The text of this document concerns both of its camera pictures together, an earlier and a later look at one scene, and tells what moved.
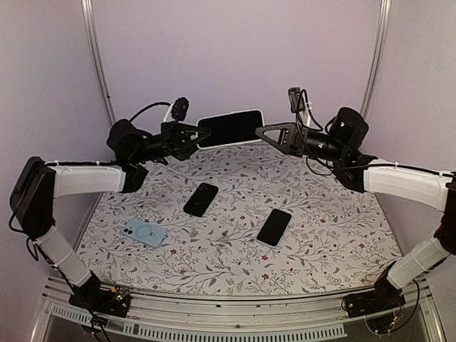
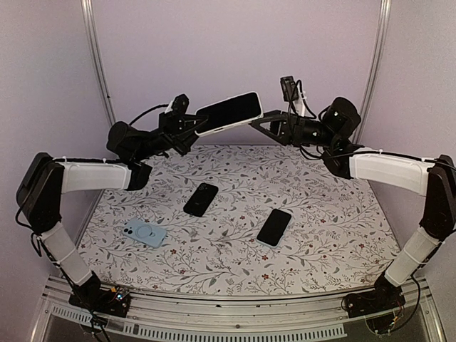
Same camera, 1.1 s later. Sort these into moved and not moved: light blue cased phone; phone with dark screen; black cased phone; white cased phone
Moved: white cased phone
Not moved: black cased phone; phone with dark screen; light blue cased phone
